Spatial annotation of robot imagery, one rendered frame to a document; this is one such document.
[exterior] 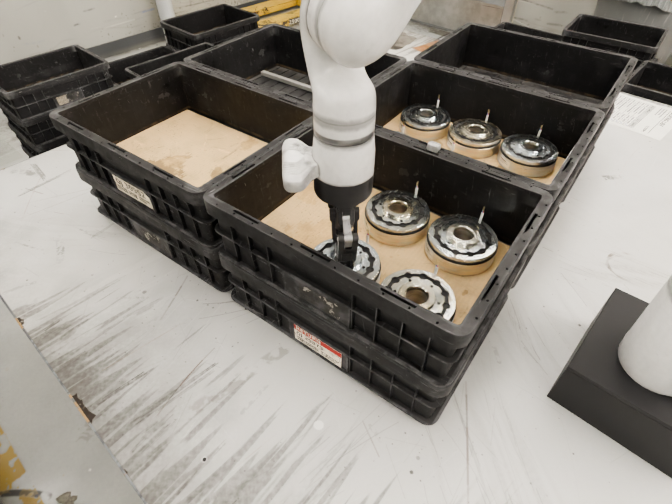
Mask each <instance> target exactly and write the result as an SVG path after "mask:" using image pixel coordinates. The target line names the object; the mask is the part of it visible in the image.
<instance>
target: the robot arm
mask: <svg viewBox="0 0 672 504"><path fill-rule="evenodd" d="M420 2H421V0H301V5H300V33H301V40H302V46H303V51H304V56H305V61H306V66H307V71H308V75H309V79H310V83H311V88H312V93H313V126H314V137H313V147H310V146H307V145H306V144H304V143H303V142H302V141H300V140H298V139H294V138H289V139H287V140H285V141H284V143H283V146H282V178H283V186H284V189H285V190H286V191H287V192H291V193H296V192H301V191H303V190H304V189H305V188H306V187H307V186H308V185H309V184H310V182H311V181H312V180H313V179H314V191H315V193H316V195H317V197H318V198H319V199H320V200H322V201H323V202H325V203H327V204H328V208H329V218H330V221H331V230H332V239H333V241H335V242H336V248H335V253H336V261H337V262H339V263H341V264H343V265H345V266H350V265H352V261H356V258H357V248H358V241H359V235H358V220H359V218H360V213H359V206H357V205H359V204H360V203H362V202H364V201H365V200H367V199H368V198H369V196H370V195H371V193H372V190H373V177H374V164H375V138H374V134H375V133H374V131H375V118H376V91H375V88H374V85H373V84H372V82H371V80H370V79H369V77H368V75H367V73H366V71H365V67H364V66H367V65H369V64H371V63H373V62H375V61H376V60H378V59H379V58H381V57H382V56H383V55H384V54H385V53H386V52H387V51H388V50H389V49H390V48H391V47H392V46H393V45H394V43H395V42H396V41H397V39H398V38H399V36H400V35H401V33H402V32H403V30H404V29H405V27H406V25H407V24H408V22H409V20H410V19H411V17H412V15H413V13H414V12H415V10H416V9H417V7H418V6H419V4H420ZM352 227H353V230H352V231H351V229H352ZM618 358H619V361H620V363H621V365H622V367H623V369H624V370H625V371H626V373H627V374H628V375H629V376H630V377H631V378H632V379H633V380H634V381H635V382H637V383H638V384H640V385H641V386H642V387H644V388H646V389H648V390H650V391H652V392H655V393H658V394H661V395H666V396H671V397H672V275H671V276H670V277H669V279H668V280H667V281H666V283H665V284H664V285H663V287H662V288H661V289H660V290H659V292H658V293H657V294H656V296H655V297H654V298H653V300H652V301H651V302H650V304H649V305H648V306H647V308H646V309H645V310H644V312H643V313H642V314H641V315H640V317H639V318H638V319H637V321H636V322H635V323H634V325H633V326H632V327H631V329H630V330H629V331H628V332H627V333H626V335H625V336H624V338H623V340H622V341H621V342H620V344H619V347H618Z"/></svg>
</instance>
